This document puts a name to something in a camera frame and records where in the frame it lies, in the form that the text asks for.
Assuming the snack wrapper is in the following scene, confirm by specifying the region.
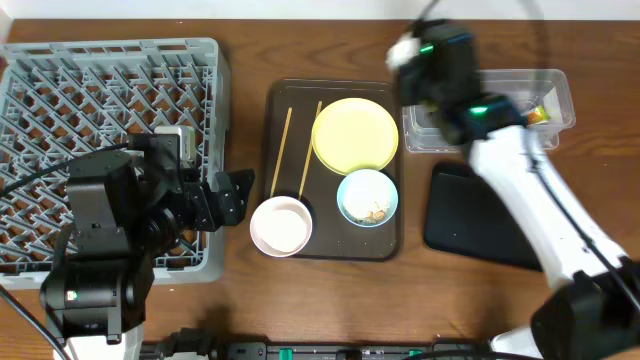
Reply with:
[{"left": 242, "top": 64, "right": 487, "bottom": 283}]
[{"left": 525, "top": 105, "right": 551, "bottom": 125}]

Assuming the light blue bowl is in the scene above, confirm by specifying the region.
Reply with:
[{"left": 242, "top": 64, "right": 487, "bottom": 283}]
[{"left": 336, "top": 169, "right": 399, "bottom": 228}]

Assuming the food scraps rice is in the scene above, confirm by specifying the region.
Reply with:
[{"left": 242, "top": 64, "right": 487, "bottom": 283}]
[{"left": 343, "top": 176, "right": 391, "bottom": 224}]

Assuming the white napkin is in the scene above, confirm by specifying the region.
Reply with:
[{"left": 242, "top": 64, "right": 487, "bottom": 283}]
[{"left": 385, "top": 32, "right": 420, "bottom": 72}]

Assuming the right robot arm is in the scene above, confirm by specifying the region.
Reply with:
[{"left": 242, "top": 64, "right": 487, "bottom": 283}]
[{"left": 387, "top": 17, "right": 639, "bottom": 359}]

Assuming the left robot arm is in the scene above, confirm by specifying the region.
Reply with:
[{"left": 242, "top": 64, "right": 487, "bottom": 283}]
[{"left": 40, "top": 150, "right": 255, "bottom": 359}]

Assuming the grey dishwasher rack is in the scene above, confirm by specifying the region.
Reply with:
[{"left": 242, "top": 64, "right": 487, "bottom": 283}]
[{"left": 1, "top": 38, "right": 231, "bottom": 290}]

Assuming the dark brown serving tray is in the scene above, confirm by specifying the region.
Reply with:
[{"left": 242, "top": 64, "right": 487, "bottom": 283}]
[{"left": 261, "top": 79, "right": 404, "bottom": 261}]

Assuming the pink bowl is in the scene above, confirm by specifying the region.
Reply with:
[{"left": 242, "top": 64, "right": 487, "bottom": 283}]
[{"left": 250, "top": 196, "right": 313, "bottom": 258}]

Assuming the clear plastic bin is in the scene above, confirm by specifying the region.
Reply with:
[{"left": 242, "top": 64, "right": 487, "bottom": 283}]
[{"left": 402, "top": 69, "right": 576, "bottom": 154}]

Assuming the yellow plate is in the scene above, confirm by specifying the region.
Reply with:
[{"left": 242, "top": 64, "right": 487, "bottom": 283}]
[{"left": 311, "top": 98, "right": 399, "bottom": 176}]

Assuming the black tray bin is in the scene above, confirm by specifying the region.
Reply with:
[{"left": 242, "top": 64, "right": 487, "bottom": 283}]
[{"left": 423, "top": 162, "right": 542, "bottom": 272}]

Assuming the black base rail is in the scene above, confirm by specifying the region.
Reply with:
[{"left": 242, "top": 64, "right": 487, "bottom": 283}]
[{"left": 139, "top": 328, "right": 489, "bottom": 360}]

